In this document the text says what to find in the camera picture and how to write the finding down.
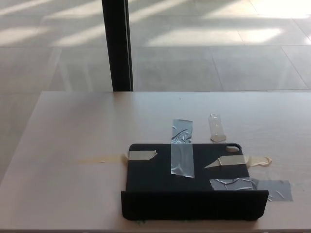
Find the clear tape piece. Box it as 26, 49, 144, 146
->
208, 113, 227, 143

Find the long grey duct tape strip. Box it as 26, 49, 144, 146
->
171, 118, 196, 179

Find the wide grey duct tape strip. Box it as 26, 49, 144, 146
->
209, 177, 294, 202

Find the black folding tablet cover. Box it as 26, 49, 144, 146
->
121, 142, 269, 222

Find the right beige masking tape strip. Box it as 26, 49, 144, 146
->
204, 155, 273, 169

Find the black window frame post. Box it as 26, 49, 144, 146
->
101, 0, 134, 92

